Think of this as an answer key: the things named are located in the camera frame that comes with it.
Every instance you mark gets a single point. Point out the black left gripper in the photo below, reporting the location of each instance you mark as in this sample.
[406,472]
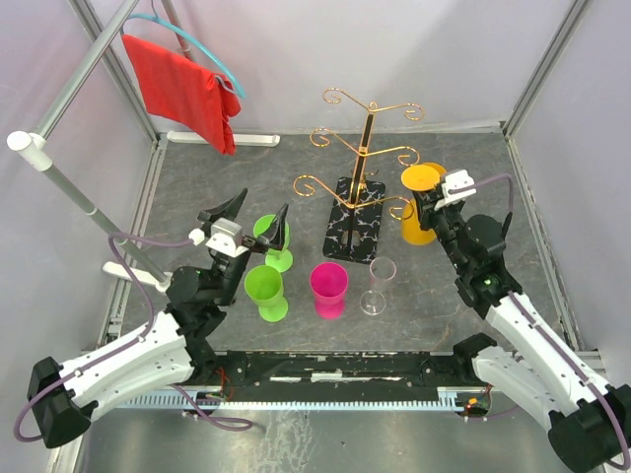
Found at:
[274,236]

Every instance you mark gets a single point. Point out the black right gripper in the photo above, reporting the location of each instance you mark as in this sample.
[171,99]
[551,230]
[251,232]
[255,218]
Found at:
[426,202]

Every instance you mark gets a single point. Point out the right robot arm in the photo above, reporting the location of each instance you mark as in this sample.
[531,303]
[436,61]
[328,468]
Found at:
[585,417]

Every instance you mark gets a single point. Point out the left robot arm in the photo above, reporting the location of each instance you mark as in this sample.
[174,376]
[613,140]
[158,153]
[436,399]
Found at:
[170,348]

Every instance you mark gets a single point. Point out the green wine glass front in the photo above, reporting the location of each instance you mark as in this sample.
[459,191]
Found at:
[264,286]

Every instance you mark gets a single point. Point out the gold wine glass rack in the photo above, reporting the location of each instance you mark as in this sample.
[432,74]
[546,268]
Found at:
[353,228]

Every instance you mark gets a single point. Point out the pink wine glass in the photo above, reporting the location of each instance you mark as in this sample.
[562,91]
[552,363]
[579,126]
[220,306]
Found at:
[329,282]

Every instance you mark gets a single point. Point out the clear champagne glass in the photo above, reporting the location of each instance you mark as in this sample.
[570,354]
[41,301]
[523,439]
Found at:
[382,272]

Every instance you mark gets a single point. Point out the red cloth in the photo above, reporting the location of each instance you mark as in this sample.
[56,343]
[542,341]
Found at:
[180,90]

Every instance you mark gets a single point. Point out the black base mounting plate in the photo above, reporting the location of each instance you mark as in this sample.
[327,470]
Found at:
[235,369]

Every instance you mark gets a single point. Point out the white clothes stand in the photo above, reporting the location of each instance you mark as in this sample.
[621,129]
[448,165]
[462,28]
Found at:
[29,145]

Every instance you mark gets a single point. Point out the teal clothes hanger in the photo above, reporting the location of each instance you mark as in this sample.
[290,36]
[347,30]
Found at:
[235,88]

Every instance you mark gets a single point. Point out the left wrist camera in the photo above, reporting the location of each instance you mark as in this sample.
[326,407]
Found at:
[225,237]

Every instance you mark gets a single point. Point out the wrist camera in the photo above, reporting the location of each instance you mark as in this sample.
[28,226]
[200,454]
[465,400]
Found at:
[455,186]
[225,237]

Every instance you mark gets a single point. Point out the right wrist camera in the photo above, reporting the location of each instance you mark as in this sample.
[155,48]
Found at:
[455,186]

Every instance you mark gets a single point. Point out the white slotted cable duct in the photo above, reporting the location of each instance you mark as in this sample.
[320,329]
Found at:
[332,396]

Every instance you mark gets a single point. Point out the aluminium frame post left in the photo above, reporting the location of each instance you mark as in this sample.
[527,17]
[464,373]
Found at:
[92,24]

